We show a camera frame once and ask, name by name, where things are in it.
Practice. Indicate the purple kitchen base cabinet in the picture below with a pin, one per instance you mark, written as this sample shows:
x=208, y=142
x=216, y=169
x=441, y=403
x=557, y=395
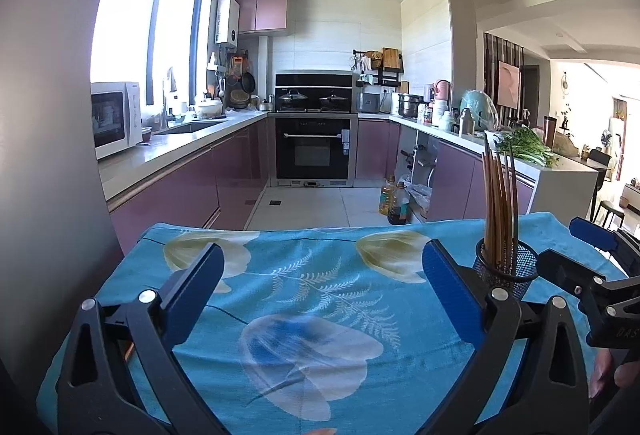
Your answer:
x=460, y=180
x=190, y=185

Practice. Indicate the steel stock pot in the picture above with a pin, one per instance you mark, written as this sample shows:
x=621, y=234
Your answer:
x=410, y=106

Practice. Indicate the bunch of wooden chopsticks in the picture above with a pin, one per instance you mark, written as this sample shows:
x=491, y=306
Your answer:
x=500, y=205

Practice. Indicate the kitchen window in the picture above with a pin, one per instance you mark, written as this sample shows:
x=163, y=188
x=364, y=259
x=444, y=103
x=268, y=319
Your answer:
x=125, y=25

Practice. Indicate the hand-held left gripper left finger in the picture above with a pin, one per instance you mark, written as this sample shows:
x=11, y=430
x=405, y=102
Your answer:
x=200, y=285

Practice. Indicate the pink wall picture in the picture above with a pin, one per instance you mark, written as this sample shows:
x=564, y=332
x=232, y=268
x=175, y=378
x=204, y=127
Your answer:
x=510, y=84

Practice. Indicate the white wall water heater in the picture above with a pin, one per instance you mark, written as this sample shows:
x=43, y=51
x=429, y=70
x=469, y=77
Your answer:
x=227, y=20

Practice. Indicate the steel bottle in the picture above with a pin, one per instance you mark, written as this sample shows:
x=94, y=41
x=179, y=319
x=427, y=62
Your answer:
x=467, y=122

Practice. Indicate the black integrated stove hood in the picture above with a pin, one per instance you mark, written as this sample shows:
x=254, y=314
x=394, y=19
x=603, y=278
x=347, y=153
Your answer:
x=315, y=81

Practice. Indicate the black built-in oven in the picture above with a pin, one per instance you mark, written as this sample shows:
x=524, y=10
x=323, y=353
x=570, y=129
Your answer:
x=312, y=150

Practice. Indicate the pale green covered fan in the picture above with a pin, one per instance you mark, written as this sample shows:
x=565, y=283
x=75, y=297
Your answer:
x=479, y=110

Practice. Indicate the black stool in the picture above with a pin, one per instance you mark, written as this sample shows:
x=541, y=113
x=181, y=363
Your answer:
x=611, y=206

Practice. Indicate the person's right hand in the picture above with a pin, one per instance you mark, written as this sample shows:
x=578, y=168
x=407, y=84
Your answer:
x=600, y=370

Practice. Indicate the black mesh utensil holder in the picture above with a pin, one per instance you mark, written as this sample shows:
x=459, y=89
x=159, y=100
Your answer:
x=525, y=265

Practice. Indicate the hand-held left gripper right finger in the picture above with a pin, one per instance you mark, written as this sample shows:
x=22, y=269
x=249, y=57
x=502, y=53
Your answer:
x=450, y=285

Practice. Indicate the round woven basket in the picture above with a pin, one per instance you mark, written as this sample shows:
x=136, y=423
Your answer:
x=239, y=99

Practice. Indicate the pink wall cabinet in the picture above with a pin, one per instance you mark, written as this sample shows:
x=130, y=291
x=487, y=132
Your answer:
x=262, y=10

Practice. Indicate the steel sink faucet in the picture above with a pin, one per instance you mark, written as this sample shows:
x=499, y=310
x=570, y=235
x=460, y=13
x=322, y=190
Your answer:
x=165, y=105

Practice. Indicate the dark tumbler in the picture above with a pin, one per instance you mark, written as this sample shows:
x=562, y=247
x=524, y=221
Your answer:
x=550, y=132

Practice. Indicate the black wall rack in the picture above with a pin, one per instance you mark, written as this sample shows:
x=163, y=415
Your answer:
x=390, y=76

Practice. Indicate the white canister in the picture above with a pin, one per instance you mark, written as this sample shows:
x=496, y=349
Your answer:
x=448, y=121

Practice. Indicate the black chair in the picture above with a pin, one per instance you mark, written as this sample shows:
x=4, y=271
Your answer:
x=600, y=159

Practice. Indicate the pink kettle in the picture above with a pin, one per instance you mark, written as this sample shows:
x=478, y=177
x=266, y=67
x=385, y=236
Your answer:
x=442, y=94

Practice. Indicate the dark cooking oil bottle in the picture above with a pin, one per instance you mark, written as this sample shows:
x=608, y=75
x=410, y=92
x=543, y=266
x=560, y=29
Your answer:
x=400, y=205

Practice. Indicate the black pot with glass lid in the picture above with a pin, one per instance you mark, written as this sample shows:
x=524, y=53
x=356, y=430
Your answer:
x=333, y=100
x=292, y=99

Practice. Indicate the wooden cutting board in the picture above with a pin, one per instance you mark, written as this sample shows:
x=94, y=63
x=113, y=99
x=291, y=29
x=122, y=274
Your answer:
x=392, y=58

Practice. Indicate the black frying pan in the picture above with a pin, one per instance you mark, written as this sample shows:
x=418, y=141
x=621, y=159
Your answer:
x=249, y=83

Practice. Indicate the white microwave oven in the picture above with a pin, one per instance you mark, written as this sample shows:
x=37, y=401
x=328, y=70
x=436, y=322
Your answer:
x=112, y=120

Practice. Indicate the blue floral tablecloth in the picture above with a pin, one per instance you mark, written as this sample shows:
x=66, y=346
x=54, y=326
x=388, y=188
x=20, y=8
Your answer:
x=300, y=295

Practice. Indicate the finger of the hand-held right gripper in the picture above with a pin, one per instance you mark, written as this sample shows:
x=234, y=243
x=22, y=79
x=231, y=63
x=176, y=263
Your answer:
x=565, y=272
x=592, y=234

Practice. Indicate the bunch of green vegetables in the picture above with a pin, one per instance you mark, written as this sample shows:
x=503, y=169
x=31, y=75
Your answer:
x=530, y=147

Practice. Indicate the white casserole pot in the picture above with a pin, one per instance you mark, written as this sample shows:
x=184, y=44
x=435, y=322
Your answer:
x=208, y=109

